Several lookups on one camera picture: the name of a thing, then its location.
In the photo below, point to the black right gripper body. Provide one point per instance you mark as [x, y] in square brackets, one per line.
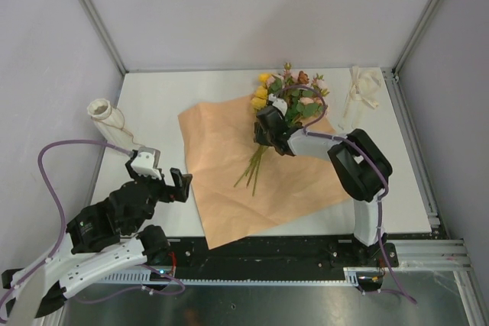
[263, 137]

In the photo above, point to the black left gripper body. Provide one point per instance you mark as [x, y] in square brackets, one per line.
[160, 189]

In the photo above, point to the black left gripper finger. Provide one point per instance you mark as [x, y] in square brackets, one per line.
[176, 177]
[181, 194]

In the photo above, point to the green and peach wrapping paper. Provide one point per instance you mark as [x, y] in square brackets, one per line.
[218, 144]

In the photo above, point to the cream printed ribbon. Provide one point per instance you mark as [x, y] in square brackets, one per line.
[361, 96]

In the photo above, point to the yellow rose stem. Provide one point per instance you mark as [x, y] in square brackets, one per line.
[260, 97]

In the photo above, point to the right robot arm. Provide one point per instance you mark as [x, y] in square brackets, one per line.
[361, 167]

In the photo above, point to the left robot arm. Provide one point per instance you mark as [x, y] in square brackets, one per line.
[109, 236]

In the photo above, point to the white ribbed ceramic vase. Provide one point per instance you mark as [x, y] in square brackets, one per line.
[111, 123]

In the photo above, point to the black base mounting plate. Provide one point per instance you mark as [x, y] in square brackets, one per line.
[275, 253]

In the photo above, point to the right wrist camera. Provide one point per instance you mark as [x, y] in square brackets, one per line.
[277, 102]

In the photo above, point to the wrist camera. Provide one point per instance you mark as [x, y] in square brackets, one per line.
[144, 163]
[277, 102]

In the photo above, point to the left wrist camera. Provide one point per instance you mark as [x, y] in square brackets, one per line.
[144, 163]

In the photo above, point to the grey slotted cable duct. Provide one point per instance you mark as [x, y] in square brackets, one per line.
[317, 276]

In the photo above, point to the right aluminium table rail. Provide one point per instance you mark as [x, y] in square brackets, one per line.
[408, 131]

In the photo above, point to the left aluminium frame post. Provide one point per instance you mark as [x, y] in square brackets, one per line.
[101, 31]

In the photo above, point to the aluminium frame post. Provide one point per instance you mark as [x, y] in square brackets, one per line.
[428, 13]
[101, 31]

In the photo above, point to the right aluminium frame post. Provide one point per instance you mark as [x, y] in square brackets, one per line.
[428, 13]

